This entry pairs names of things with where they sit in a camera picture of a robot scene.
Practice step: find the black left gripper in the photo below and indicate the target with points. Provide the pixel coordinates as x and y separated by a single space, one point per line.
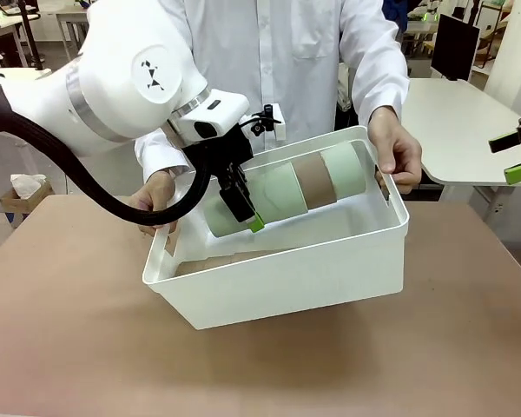
226 150

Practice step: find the light green plastic cup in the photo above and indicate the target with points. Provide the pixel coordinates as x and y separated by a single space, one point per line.
345 171
278 195

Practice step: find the white plastic basket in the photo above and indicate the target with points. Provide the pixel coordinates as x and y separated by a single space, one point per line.
286 286

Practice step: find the person's right forearm white sleeve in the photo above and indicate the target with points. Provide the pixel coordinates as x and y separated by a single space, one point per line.
160 152

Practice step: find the person's left forearm white sleeve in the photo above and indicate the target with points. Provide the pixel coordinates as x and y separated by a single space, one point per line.
382 78

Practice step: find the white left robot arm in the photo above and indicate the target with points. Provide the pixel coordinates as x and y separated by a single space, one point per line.
126 52

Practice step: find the person's right hand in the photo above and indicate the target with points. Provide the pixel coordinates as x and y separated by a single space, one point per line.
152 195

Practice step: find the person's left hand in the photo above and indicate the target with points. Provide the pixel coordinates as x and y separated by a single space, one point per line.
399 147

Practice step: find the white side table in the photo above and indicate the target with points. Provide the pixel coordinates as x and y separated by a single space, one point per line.
456 130

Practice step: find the wooden rack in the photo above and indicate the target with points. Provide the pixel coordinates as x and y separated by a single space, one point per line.
490 43

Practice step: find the black monitor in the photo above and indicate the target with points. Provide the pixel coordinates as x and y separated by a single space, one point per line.
456 43

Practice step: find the person in white lab coat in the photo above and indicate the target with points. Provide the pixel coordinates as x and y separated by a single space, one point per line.
265 65

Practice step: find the person in blue clothes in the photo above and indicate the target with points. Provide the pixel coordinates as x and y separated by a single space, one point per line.
393 13

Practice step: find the white metal workbench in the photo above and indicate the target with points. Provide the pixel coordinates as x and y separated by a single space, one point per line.
69 17

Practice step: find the white desk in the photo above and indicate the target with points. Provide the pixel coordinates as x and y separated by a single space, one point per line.
0 26
8 71

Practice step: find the black stand pole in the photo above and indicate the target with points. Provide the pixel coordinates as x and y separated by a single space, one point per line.
28 35

